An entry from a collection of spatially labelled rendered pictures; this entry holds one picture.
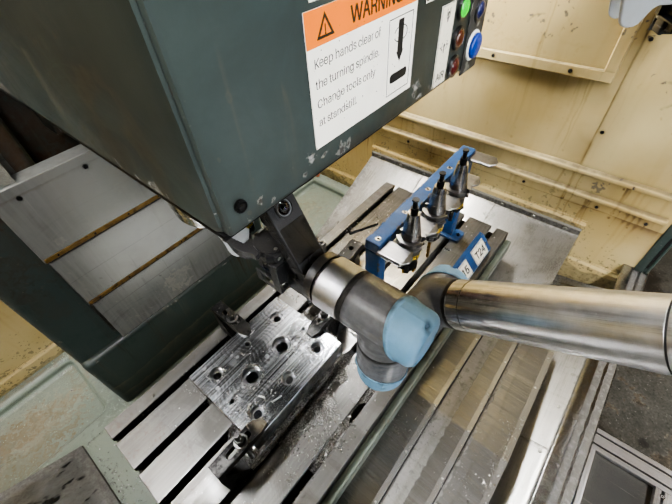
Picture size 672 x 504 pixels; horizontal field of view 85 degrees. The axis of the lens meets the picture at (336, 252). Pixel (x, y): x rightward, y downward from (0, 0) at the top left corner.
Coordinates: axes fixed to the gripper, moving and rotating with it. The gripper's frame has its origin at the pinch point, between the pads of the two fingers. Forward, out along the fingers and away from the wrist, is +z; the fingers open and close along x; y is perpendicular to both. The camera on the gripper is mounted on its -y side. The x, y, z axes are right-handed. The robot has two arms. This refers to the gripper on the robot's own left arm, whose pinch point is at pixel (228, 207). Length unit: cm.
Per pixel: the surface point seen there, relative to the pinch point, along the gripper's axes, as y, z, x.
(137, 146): -21.9, -12.9, -12.5
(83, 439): 83, 43, -49
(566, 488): 62, -69, 21
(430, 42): -22.3, -21.1, 18.0
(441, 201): 17.2, -17.9, 40.9
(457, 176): 17, -16, 51
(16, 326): 63, 80, -43
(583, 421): 62, -68, 39
